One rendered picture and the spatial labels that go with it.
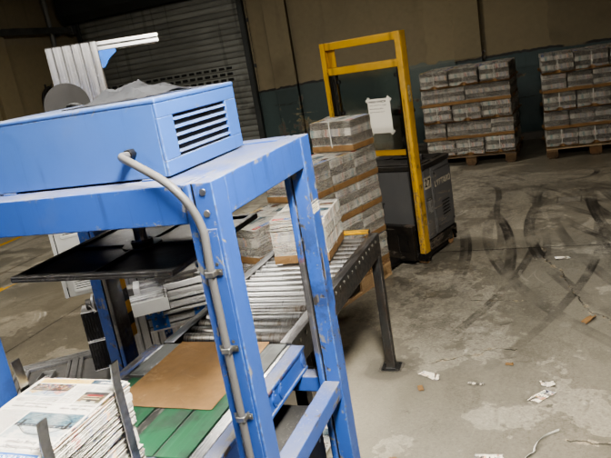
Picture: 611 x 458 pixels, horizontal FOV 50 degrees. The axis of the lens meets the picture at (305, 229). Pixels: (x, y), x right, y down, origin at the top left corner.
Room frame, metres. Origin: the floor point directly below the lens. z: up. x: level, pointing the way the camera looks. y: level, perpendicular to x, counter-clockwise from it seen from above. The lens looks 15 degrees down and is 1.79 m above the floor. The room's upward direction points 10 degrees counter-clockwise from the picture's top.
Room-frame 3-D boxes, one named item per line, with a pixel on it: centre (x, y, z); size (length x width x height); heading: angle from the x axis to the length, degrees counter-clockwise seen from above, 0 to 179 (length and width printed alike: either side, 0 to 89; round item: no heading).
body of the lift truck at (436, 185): (5.58, -0.90, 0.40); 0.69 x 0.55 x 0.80; 50
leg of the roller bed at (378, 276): (3.42, -0.36, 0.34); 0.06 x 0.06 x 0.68; 68
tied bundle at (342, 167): (4.74, -0.20, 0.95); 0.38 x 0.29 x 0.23; 49
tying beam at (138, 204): (1.98, 0.51, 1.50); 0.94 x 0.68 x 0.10; 68
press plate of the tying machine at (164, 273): (1.98, 0.51, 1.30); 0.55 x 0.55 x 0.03; 68
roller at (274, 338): (2.38, 0.34, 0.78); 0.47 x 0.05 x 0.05; 68
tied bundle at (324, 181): (4.51, -0.01, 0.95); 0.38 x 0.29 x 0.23; 52
